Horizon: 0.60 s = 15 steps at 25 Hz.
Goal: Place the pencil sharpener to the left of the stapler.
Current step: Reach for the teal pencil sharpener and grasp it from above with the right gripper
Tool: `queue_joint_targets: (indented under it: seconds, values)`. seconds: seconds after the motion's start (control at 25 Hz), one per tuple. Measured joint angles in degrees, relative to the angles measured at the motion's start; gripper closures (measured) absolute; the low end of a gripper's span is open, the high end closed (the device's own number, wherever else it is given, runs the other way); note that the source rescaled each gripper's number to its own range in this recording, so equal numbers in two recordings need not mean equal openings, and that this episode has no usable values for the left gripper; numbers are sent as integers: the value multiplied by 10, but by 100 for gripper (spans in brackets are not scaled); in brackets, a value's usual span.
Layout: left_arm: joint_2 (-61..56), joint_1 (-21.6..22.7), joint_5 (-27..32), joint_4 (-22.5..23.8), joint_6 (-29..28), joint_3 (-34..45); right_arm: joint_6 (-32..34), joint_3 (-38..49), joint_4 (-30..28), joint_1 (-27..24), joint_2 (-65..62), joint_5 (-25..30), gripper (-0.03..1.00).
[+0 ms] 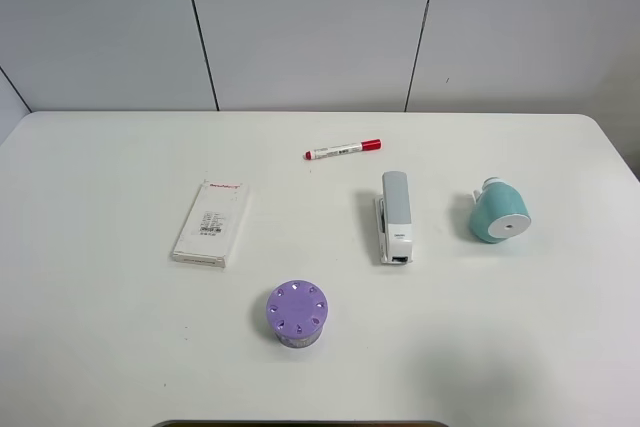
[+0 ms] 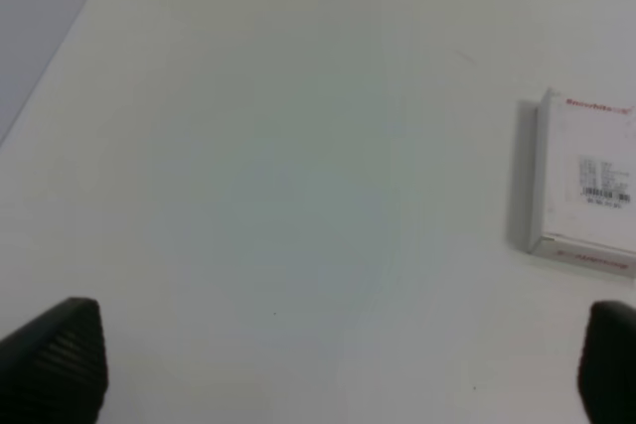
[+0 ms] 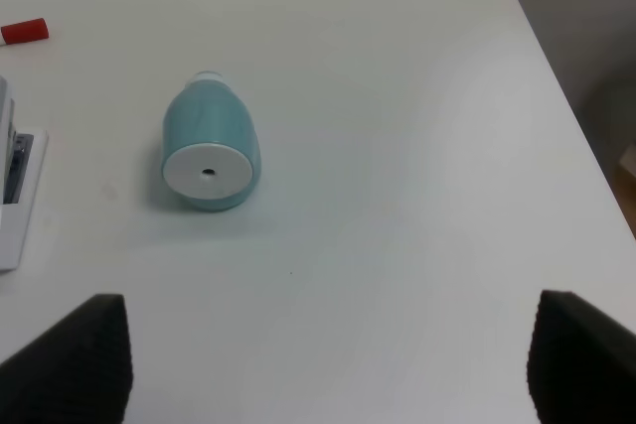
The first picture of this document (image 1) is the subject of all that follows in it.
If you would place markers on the white flat cardboard box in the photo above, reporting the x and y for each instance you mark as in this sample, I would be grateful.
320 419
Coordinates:
208 234

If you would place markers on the red whiteboard marker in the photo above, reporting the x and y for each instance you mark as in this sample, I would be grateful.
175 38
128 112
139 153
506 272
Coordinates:
327 152

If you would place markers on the purple round air freshener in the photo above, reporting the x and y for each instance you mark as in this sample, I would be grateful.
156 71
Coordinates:
296 312

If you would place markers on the teal pencil sharpener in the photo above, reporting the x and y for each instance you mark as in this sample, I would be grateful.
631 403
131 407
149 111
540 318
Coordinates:
499 212

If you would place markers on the grey white stapler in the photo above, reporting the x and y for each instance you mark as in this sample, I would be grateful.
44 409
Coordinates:
394 222

